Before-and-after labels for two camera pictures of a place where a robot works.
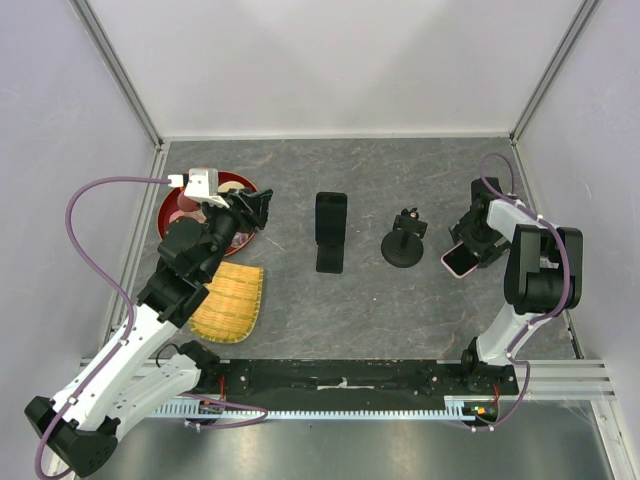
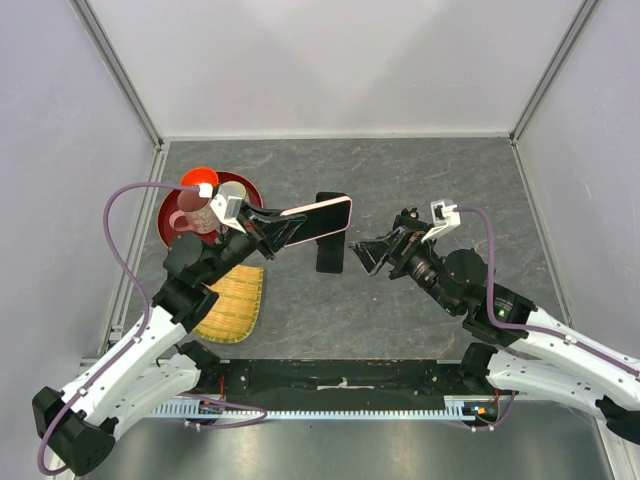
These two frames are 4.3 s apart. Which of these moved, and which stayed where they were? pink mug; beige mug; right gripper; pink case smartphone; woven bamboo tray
Moved: right gripper; pink case smartphone
Stayed: woven bamboo tray; pink mug; beige mug
